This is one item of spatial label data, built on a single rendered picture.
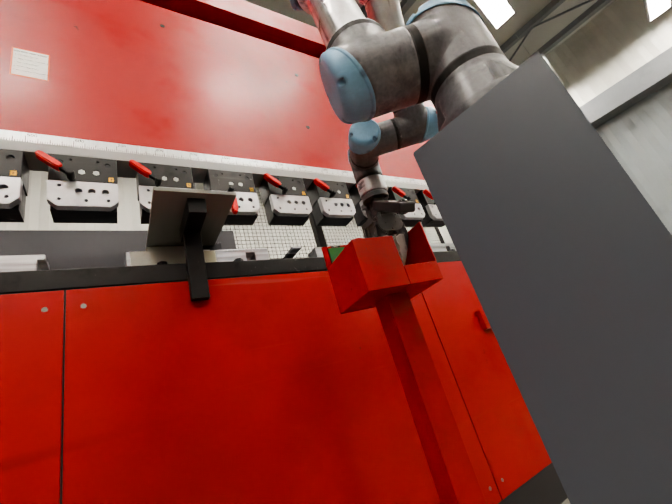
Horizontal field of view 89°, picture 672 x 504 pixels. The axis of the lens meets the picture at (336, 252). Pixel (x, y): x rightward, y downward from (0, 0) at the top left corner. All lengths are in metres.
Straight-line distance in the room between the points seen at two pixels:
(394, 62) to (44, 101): 1.02
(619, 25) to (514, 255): 8.88
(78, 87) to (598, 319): 1.36
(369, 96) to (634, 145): 7.80
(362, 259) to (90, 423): 0.58
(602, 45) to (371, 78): 8.66
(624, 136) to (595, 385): 7.97
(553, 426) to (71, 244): 1.58
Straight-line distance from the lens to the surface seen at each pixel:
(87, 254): 1.63
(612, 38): 9.16
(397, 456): 1.01
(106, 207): 1.09
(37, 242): 1.67
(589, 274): 0.41
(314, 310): 0.95
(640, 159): 8.17
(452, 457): 0.78
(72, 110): 1.31
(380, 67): 0.57
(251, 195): 1.19
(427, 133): 0.89
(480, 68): 0.56
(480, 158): 0.47
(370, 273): 0.71
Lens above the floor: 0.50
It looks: 21 degrees up
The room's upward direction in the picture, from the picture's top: 17 degrees counter-clockwise
